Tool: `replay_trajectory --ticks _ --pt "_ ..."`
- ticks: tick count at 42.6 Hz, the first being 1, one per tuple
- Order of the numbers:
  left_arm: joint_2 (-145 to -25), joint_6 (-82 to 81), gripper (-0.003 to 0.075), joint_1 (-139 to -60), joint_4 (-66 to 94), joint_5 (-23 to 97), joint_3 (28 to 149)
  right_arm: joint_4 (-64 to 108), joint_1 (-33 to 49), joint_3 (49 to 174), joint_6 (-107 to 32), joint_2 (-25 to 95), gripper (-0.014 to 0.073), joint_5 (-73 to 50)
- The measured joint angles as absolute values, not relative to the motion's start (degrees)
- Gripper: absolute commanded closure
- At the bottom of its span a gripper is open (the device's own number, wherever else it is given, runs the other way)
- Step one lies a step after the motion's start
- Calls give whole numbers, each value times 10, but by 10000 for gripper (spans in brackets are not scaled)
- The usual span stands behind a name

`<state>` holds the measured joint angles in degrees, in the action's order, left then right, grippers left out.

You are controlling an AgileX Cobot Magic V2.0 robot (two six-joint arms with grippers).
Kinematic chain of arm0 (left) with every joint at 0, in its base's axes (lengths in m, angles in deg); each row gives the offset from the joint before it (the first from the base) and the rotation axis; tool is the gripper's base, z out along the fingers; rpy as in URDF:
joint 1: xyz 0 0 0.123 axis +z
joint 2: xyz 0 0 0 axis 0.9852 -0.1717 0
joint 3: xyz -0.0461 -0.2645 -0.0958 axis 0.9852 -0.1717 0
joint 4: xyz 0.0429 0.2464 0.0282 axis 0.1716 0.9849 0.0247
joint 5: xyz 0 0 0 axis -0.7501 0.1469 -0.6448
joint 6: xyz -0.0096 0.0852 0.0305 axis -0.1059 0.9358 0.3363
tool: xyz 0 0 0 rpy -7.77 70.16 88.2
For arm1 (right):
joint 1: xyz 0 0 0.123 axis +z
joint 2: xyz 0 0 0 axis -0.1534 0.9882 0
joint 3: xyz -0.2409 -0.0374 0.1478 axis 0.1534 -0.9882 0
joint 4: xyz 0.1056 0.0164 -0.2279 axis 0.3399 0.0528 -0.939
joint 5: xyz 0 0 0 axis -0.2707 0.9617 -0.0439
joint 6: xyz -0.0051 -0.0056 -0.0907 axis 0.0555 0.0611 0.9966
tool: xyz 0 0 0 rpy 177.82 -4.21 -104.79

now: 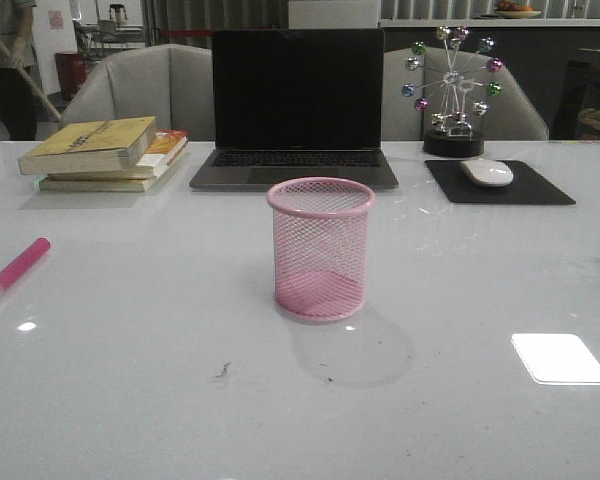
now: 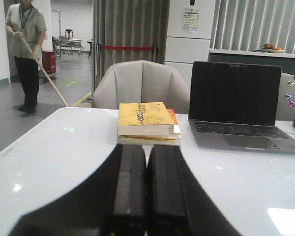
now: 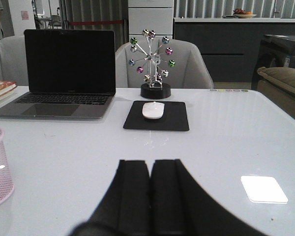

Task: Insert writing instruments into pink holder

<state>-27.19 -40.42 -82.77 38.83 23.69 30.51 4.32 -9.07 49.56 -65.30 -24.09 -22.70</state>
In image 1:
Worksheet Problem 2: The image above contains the black mouse pad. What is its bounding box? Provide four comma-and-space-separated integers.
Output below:
425, 160, 576, 206

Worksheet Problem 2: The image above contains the red trash bin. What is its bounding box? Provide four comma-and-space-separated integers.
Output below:
54, 52, 86, 100

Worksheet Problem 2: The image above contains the grey armchair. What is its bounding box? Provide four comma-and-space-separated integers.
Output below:
381, 46, 549, 141
59, 44, 215, 141

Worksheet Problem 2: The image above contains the fruit bowl on counter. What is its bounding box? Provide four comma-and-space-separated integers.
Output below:
494, 0, 542, 19

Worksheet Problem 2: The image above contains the pink marker pen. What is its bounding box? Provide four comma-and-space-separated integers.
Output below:
0, 237, 51, 297

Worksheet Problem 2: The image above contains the person with broom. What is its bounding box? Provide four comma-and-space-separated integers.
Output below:
0, 0, 37, 141

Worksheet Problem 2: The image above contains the pink mesh pen holder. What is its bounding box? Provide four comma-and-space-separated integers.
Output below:
266, 177, 375, 322

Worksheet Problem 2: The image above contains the yellow top book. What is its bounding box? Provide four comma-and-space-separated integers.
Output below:
19, 116, 156, 175

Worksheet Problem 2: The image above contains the grey left armchair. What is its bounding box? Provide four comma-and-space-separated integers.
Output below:
59, 44, 215, 141

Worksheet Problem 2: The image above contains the grey right armchair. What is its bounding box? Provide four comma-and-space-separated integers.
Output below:
381, 46, 549, 141

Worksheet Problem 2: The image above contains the pale bottom book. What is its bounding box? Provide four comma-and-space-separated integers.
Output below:
37, 150, 184, 193

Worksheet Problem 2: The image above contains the white computer mouse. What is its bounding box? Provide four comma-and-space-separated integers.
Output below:
460, 158, 514, 187

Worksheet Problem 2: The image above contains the orange middle book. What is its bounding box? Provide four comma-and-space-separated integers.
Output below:
48, 130, 188, 181

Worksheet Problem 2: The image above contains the ferris wheel desk ornament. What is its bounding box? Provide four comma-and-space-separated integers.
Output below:
401, 25, 504, 158

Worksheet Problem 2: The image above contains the grey laptop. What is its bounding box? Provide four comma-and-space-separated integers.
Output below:
189, 28, 398, 190

